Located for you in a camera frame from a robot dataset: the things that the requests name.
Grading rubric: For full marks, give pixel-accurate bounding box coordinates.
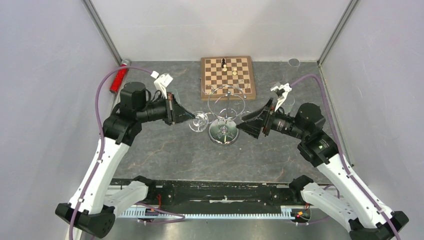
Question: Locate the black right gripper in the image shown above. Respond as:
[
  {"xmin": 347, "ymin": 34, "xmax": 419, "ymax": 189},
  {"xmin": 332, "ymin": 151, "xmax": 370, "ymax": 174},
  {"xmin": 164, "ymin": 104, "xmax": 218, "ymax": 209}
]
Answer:
[{"xmin": 236, "ymin": 97, "xmax": 308, "ymax": 140}]

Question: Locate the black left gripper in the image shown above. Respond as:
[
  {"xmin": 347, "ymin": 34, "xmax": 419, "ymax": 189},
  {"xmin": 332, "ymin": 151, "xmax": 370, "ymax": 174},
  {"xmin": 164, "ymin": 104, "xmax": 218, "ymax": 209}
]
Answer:
[{"xmin": 136, "ymin": 92, "xmax": 195, "ymax": 126}]

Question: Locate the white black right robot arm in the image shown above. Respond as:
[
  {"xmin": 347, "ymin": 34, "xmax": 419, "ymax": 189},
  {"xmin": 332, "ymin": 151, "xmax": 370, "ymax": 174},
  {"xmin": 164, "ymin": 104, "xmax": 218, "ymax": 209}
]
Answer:
[{"xmin": 236, "ymin": 100, "xmax": 409, "ymax": 240}]

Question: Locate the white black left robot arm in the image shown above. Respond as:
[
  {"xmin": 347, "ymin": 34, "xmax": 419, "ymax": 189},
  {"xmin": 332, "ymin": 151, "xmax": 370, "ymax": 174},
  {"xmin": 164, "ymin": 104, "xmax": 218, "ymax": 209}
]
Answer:
[{"xmin": 55, "ymin": 82, "xmax": 195, "ymax": 239}]

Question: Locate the chrome wine glass rack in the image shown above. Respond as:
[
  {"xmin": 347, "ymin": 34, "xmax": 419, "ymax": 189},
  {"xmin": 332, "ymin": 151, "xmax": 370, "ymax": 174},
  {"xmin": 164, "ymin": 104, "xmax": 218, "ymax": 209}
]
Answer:
[{"xmin": 207, "ymin": 85, "xmax": 247, "ymax": 146}]

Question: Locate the wooden chessboard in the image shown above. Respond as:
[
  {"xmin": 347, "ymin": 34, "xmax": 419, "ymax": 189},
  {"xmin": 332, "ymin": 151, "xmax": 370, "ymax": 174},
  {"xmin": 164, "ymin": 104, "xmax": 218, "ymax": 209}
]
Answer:
[{"xmin": 200, "ymin": 56, "xmax": 257, "ymax": 101}]

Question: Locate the red cylindrical can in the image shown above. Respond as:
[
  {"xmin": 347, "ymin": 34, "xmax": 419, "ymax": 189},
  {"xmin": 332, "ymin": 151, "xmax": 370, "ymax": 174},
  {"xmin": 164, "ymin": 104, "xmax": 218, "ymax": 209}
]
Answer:
[{"xmin": 109, "ymin": 59, "xmax": 131, "ymax": 95}]

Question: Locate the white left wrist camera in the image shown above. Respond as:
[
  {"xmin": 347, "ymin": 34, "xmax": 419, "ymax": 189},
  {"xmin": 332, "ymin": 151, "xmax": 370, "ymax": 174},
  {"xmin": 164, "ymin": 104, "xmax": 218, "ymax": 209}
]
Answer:
[{"xmin": 150, "ymin": 71, "xmax": 173, "ymax": 99}]

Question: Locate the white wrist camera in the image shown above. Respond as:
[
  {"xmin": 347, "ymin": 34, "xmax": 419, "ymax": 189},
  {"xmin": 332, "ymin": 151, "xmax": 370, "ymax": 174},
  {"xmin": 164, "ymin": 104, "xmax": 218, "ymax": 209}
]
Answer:
[
  {"xmin": 270, "ymin": 82, "xmax": 292, "ymax": 110},
  {"xmin": 150, "ymin": 71, "xmax": 173, "ymax": 99}
]

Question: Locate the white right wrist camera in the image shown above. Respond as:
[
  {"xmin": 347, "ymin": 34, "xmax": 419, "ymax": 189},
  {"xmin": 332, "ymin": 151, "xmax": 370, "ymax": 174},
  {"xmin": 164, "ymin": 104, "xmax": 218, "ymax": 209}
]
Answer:
[{"xmin": 270, "ymin": 82, "xmax": 292, "ymax": 110}]

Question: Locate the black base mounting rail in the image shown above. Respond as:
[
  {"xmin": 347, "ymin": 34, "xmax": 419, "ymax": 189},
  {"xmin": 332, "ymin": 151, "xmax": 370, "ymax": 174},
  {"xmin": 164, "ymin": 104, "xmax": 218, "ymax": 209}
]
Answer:
[{"xmin": 112, "ymin": 178, "xmax": 322, "ymax": 215}]

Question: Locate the white slotted cable duct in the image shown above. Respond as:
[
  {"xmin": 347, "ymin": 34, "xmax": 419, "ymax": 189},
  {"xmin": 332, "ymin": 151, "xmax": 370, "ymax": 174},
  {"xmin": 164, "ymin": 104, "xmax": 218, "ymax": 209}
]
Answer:
[{"xmin": 118, "ymin": 207, "xmax": 295, "ymax": 220}]

